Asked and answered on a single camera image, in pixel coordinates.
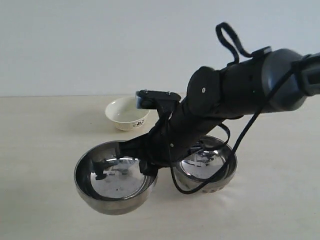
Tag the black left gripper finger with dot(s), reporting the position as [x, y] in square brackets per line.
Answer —
[148, 167]

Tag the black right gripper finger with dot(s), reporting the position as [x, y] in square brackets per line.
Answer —
[136, 147]

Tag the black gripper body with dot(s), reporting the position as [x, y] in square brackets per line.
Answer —
[171, 141]

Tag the plain stainless steel bowl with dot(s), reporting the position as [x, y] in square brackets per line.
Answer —
[111, 182]

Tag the white ceramic floral bowl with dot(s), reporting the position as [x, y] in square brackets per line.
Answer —
[124, 115]

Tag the dimpled stainless steel bowl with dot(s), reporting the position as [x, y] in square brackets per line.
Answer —
[202, 161]

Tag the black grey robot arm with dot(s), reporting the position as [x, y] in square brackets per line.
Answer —
[269, 82]

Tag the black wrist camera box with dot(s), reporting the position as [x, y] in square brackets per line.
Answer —
[162, 101]

